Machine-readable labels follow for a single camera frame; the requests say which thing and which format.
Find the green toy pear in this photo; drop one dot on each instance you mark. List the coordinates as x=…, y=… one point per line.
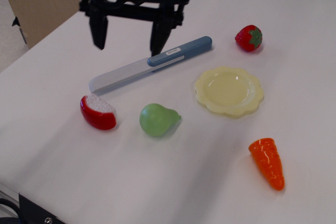
x=155, y=119

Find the aluminium table frame rail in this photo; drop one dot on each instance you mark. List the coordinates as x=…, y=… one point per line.
x=8, y=214

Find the blue toy knife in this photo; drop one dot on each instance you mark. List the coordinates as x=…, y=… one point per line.
x=118, y=77

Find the orange toy carrot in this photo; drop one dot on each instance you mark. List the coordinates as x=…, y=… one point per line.
x=268, y=161

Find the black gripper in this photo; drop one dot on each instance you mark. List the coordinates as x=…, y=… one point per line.
x=165, y=15

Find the black corner bracket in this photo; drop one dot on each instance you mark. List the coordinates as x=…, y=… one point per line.
x=34, y=213

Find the pale yellow toy plate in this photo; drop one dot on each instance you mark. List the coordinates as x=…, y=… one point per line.
x=232, y=92

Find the red toy strawberry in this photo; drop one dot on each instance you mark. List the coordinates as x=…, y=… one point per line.
x=249, y=38

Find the red and white toy sushi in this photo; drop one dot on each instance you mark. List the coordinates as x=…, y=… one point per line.
x=97, y=112

